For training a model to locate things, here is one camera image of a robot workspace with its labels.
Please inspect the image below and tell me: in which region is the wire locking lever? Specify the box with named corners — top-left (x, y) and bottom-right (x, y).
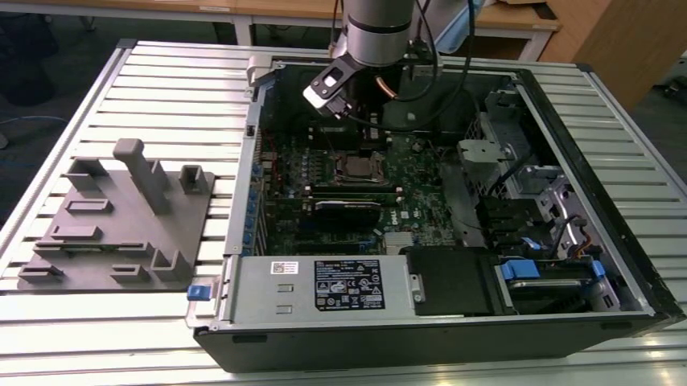
top-left (320, 127), bottom-right (337, 158)

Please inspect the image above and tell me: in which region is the silver CPU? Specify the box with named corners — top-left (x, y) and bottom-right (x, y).
top-left (342, 155), bottom-right (373, 175)

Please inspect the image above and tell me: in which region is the CPU socket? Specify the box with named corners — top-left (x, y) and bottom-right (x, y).
top-left (332, 149), bottom-right (389, 187)

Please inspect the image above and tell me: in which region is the black RAM slot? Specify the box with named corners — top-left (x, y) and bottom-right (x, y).
top-left (304, 183), bottom-right (404, 195)
top-left (308, 191), bottom-right (402, 204)

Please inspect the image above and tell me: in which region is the black plastic bay cover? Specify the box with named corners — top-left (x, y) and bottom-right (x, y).
top-left (398, 245), bottom-right (520, 318)

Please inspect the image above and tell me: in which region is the grey case latch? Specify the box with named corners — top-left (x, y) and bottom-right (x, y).
top-left (244, 55), bottom-right (286, 88)

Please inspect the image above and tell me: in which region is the wooden desk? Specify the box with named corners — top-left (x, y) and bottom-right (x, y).
top-left (234, 0), bottom-right (562, 62)

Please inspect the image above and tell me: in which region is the green motherboard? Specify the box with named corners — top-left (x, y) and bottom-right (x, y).
top-left (258, 132), bottom-right (476, 257)

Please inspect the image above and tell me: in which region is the black graphics card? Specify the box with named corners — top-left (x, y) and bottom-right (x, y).
top-left (312, 199), bottom-right (384, 236)

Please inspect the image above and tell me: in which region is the silver chipset heatsink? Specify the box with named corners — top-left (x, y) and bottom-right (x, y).
top-left (382, 231), bottom-right (416, 249)

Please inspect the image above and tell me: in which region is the metal drive cage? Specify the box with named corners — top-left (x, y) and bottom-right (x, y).
top-left (460, 88), bottom-right (626, 313)

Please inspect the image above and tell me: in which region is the wooden cabinet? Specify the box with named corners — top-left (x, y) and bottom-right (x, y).
top-left (538, 0), bottom-right (687, 110)

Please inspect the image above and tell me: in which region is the silver power supply unit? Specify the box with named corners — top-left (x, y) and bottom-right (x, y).
top-left (212, 253), bottom-right (418, 325)

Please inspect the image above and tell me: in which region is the grey parts rack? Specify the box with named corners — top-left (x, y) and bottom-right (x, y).
top-left (14, 138), bottom-right (217, 292)

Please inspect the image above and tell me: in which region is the hard disk in blue carrier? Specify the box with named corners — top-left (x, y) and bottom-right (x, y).
top-left (496, 259), bottom-right (606, 315)

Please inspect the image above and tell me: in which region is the black PC case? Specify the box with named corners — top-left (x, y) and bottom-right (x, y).
top-left (190, 55), bottom-right (687, 373)

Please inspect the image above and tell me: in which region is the black chair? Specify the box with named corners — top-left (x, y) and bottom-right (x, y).
top-left (0, 11), bottom-right (61, 108)

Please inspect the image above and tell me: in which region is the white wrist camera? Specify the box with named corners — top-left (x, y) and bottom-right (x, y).
top-left (301, 55), bottom-right (360, 121)

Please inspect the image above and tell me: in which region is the small silver camera bracket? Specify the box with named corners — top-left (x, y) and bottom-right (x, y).
top-left (408, 38), bottom-right (444, 78)

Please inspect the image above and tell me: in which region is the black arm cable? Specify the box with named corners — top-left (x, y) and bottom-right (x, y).
top-left (393, 0), bottom-right (474, 104)

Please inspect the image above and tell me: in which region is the grey metal bracket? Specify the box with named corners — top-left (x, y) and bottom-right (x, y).
top-left (456, 138), bottom-right (513, 183)

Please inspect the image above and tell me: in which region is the coloured wire bundle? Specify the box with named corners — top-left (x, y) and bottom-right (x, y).
top-left (562, 235), bottom-right (601, 261)

